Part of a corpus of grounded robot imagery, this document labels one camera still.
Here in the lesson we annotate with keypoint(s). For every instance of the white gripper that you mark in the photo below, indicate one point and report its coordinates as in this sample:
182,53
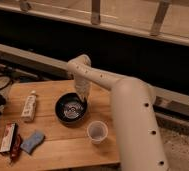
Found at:
82,87

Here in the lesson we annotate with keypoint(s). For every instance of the black ceramic bowl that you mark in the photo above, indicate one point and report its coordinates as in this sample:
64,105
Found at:
70,108

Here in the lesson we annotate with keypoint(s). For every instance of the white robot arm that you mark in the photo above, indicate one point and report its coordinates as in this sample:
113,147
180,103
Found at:
137,133

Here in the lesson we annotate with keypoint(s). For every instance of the translucent plastic cup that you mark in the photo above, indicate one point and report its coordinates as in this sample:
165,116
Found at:
97,132

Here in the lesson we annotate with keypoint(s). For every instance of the white tube bottle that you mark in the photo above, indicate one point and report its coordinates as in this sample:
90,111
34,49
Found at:
28,111

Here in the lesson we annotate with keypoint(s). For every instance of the blue sponge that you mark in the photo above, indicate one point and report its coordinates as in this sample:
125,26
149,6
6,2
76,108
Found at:
32,142

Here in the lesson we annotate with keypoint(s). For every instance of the red and white box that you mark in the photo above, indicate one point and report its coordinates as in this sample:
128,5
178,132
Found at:
8,138

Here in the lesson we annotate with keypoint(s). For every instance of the dark red wrapped snack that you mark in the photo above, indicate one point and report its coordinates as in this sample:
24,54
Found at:
15,151

